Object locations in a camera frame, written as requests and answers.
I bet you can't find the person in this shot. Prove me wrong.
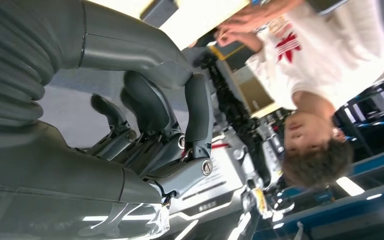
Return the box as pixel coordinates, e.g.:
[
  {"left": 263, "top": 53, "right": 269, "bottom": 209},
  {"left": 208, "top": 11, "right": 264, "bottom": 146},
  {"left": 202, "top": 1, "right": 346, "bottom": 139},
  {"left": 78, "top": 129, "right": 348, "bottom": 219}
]
[{"left": 211, "top": 0, "right": 384, "bottom": 190}]

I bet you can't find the blue metal shelf rack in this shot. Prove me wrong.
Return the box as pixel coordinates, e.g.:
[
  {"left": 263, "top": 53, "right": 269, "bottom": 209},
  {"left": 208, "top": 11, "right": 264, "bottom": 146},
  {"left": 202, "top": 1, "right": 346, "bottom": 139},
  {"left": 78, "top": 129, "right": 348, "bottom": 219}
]
[{"left": 332, "top": 71, "right": 384, "bottom": 157}]

